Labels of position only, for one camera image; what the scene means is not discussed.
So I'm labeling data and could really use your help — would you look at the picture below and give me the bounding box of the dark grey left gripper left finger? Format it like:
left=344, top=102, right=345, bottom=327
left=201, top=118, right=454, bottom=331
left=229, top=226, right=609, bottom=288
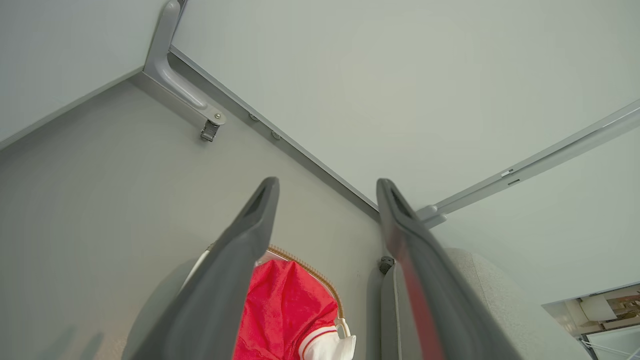
left=131, top=176, right=280, bottom=360

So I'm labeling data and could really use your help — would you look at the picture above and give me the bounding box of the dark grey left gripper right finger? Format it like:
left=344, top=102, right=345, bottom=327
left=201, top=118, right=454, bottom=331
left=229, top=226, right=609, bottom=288
left=376, top=178, right=522, bottom=360

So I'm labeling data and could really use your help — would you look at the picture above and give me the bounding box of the red jersey with white sleeves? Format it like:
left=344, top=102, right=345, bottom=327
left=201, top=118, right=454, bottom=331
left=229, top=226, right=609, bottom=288
left=232, top=259, right=357, bottom=360

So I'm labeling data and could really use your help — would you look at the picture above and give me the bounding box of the grey fabric sofa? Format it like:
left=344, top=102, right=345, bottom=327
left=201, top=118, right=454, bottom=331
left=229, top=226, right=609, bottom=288
left=366, top=247, right=593, bottom=360

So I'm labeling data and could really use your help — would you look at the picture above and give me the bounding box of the white laundry basket brown rim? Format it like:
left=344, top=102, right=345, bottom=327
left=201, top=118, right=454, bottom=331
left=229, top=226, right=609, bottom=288
left=180, top=244, right=357, bottom=360

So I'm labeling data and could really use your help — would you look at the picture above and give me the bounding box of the white background box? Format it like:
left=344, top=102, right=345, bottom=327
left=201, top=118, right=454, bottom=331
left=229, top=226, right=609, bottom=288
left=579, top=293, right=619, bottom=324

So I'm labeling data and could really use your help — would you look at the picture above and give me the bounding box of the grey metal partition foot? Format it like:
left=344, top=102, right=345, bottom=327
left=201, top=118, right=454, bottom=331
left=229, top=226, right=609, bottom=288
left=143, top=0, right=227, bottom=143

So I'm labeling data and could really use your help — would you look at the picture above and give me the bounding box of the grey metal partition rail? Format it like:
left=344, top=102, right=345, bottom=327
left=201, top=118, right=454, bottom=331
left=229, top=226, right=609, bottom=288
left=416, top=99, right=640, bottom=229
left=167, top=46, right=382, bottom=222

